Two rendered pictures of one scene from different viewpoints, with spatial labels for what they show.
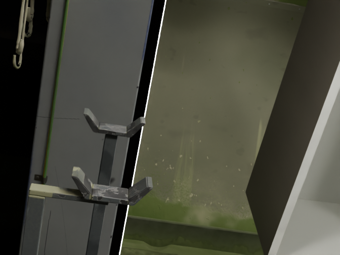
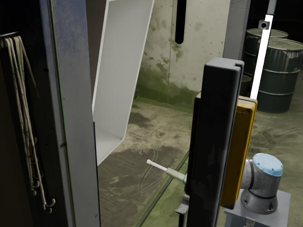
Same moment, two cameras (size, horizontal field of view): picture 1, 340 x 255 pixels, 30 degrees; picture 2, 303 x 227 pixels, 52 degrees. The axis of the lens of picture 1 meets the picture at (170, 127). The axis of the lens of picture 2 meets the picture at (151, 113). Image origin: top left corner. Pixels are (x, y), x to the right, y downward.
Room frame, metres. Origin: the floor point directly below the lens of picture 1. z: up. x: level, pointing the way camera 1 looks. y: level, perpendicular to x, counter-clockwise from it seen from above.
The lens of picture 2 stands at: (0.47, 0.75, 1.80)
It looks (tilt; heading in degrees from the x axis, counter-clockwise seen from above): 27 degrees down; 303
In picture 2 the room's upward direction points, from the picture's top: 2 degrees clockwise
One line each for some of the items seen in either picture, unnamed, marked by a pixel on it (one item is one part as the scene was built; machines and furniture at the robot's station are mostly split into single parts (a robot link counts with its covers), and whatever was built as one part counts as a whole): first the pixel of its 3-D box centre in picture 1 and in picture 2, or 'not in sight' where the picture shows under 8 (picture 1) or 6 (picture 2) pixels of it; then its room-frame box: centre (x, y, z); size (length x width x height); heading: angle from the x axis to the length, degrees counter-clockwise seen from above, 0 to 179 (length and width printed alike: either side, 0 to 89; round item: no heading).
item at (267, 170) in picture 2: not in sight; (263, 173); (0.67, -0.64, 0.83); 0.17 x 0.15 x 0.18; 32
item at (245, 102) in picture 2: not in sight; (218, 151); (0.65, 0.18, 1.42); 0.12 x 0.06 x 0.26; 8
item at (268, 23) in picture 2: not in sight; (264, 24); (1.10, -1.82, 1.35); 0.09 x 0.07 x 0.07; 8
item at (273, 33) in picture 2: not in sight; (267, 33); (1.56, -3.96, 0.86); 0.54 x 0.54 x 0.01
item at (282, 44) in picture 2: not in sight; (281, 44); (1.23, -3.40, 0.86); 0.54 x 0.54 x 0.01
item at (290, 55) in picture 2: not in sight; (274, 76); (1.23, -3.39, 0.44); 0.59 x 0.58 x 0.89; 112
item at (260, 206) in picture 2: not in sight; (260, 194); (0.66, -0.65, 0.69); 0.19 x 0.19 x 0.10
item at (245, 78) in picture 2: not in sight; (239, 86); (1.70, -3.51, 0.14); 0.31 x 0.29 x 0.28; 98
